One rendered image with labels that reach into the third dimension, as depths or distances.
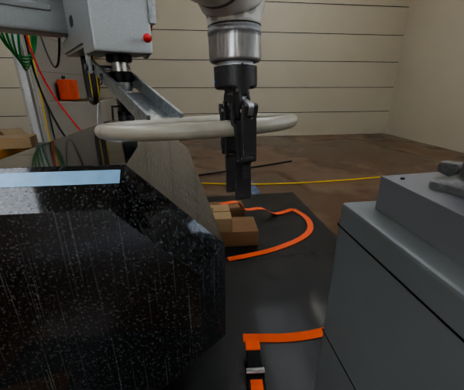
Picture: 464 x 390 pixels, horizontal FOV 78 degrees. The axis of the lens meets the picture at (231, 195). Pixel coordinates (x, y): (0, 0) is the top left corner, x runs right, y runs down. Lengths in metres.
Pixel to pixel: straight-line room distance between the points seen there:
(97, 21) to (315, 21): 5.77
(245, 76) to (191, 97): 5.65
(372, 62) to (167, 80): 4.24
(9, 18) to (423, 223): 1.80
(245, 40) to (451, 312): 0.50
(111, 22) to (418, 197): 1.11
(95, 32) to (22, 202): 0.67
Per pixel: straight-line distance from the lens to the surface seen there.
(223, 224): 1.93
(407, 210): 0.65
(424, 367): 0.61
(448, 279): 0.53
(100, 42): 1.25
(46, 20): 1.89
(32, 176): 0.85
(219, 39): 0.52
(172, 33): 6.21
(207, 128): 0.52
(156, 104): 1.15
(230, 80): 0.51
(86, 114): 4.13
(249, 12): 0.52
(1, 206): 0.85
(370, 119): 7.39
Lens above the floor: 1.06
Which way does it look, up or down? 21 degrees down
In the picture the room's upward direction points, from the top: straight up
